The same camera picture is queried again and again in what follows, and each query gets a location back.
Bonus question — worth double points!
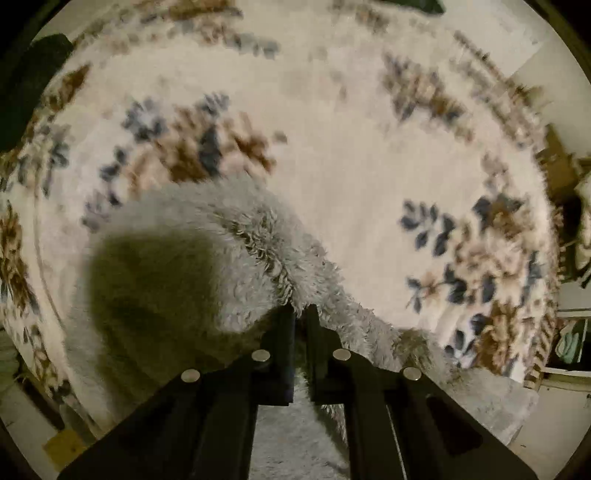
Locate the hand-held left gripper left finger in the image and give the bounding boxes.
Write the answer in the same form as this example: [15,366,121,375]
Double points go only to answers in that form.
[58,305,296,480]

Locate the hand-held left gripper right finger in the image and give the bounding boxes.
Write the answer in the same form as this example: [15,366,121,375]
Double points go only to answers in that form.
[305,304,539,480]

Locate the floral printed blanket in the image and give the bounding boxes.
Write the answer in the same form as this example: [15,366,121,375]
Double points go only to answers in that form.
[0,0,563,444]

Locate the green cloth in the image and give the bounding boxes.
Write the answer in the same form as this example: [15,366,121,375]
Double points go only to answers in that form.
[554,318,591,370]

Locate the white cloth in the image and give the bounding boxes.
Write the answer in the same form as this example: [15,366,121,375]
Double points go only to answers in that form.
[571,172,591,283]

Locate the cardboard box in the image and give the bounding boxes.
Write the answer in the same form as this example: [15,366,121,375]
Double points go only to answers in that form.
[539,124,583,206]

